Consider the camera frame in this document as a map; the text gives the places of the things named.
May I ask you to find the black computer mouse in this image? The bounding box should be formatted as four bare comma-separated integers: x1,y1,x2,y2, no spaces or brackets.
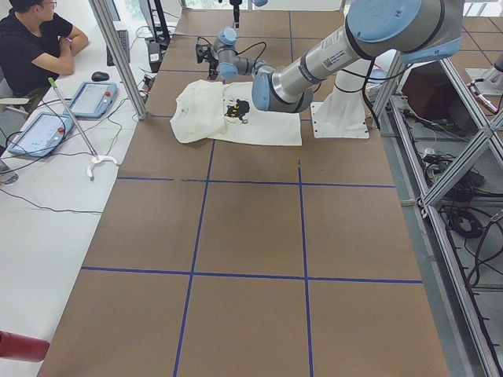
91,71,109,82

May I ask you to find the black keyboard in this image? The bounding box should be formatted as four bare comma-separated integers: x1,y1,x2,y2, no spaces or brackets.
105,29,130,68

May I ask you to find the reacher grabber stick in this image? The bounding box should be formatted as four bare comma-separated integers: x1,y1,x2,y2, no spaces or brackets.
48,78,119,182

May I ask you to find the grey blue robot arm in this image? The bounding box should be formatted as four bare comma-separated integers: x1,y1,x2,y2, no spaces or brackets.
196,0,464,113

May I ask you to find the red bottle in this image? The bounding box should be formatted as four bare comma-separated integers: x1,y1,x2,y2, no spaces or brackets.
1,331,50,362

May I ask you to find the person in black shirt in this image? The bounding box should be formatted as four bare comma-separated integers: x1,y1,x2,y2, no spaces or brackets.
1,1,89,97

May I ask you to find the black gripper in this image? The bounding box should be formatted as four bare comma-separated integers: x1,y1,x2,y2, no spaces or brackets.
195,37,218,80

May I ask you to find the blue teach pendant upper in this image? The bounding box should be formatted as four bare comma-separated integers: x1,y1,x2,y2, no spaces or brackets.
68,82,118,119

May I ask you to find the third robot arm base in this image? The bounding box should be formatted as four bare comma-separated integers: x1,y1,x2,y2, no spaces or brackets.
465,55,502,96

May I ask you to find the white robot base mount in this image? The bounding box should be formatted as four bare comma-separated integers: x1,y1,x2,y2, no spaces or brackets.
310,62,369,139

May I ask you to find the aluminium frame post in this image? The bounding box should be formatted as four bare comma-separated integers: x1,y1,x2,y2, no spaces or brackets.
89,0,147,120

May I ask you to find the blue teach pendant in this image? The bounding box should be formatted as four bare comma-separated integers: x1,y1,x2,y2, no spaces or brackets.
68,82,118,119
7,112,74,158

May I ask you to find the cream white t-shirt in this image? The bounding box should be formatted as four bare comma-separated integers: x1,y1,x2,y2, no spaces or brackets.
171,79,302,146

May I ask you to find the aluminium frame rail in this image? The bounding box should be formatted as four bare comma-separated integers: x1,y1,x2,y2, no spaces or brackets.
377,49,502,376

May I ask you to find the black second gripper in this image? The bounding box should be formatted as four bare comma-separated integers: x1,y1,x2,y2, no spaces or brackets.
229,0,242,28

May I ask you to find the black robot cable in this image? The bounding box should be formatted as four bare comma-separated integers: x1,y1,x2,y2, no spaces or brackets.
233,41,268,66

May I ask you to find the blue teach pendant lower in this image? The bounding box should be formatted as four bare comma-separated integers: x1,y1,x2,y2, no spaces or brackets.
7,112,74,158

